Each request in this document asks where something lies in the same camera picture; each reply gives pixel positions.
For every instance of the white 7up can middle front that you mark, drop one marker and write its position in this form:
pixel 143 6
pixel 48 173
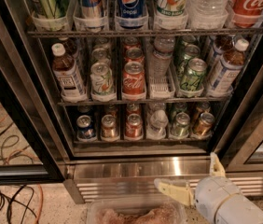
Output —
pixel 101 79

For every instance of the tea bottle middle left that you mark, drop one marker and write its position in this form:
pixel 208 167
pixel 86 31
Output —
pixel 67 73

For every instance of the clear water bottle middle shelf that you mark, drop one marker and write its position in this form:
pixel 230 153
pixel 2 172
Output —
pixel 161 56

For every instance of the right glass fridge door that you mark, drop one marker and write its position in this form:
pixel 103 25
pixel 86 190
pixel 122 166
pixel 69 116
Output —
pixel 242 124

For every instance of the green can middle front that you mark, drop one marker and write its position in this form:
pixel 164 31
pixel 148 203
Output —
pixel 193 75

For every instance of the top wire shelf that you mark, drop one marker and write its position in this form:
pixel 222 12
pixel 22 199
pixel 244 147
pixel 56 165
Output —
pixel 145 33

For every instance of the blue pepsi can top shelf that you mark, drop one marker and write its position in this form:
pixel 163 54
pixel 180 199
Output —
pixel 129 11

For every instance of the green can bottom front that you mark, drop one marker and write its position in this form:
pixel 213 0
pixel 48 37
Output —
pixel 180 125

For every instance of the red bull can top shelf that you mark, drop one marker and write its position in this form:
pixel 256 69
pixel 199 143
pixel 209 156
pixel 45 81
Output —
pixel 92 9

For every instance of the clear water bottle shelf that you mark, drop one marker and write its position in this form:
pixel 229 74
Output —
pixel 206 8
pixel 161 56
pixel 156 125

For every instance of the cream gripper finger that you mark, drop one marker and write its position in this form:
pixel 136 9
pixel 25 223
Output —
pixel 216 167
pixel 178 190

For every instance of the wire shelf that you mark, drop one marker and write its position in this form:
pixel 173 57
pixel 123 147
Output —
pixel 145 33
pixel 147 101

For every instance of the red coke can bottom front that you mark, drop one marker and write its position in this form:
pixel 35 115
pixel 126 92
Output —
pixel 134 125

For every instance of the red coke can top shelf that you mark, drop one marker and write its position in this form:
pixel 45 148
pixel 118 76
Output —
pixel 247 12

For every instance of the middle wire shelf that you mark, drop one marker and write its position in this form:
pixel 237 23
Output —
pixel 147 101

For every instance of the tea bottle middle right rear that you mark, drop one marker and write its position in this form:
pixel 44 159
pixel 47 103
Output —
pixel 221 44

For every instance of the glass fridge door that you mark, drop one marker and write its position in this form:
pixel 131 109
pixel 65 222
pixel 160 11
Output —
pixel 242 124
pixel 24 96

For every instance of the tea bottle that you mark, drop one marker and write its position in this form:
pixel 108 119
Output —
pixel 67 73
pixel 221 44
pixel 228 67

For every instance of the left glass fridge door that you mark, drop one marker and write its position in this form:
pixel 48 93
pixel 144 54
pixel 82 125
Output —
pixel 24 96

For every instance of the red coke can bottom rear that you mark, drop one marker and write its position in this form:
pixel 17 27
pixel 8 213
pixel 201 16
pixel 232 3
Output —
pixel 133 109

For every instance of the clear plastic food container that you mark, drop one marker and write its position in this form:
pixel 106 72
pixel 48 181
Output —
pixel 145 209

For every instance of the clear water bottle bottom shelf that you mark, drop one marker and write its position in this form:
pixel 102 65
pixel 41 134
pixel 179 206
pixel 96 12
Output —
pixel 156 125

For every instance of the clear water bottle top shelf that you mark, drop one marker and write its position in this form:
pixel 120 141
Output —
pixel 206 8

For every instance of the blue pepsi can bottom front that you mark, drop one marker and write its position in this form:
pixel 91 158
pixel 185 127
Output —
pixel 85 128

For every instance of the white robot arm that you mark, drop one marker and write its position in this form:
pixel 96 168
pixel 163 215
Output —
pixel 215 197

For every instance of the gold can bottom right front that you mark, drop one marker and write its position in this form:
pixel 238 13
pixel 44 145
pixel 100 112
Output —
pixel 203 124

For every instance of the red coke can middle front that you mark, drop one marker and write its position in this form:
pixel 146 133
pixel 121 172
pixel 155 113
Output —
pixel 133 78

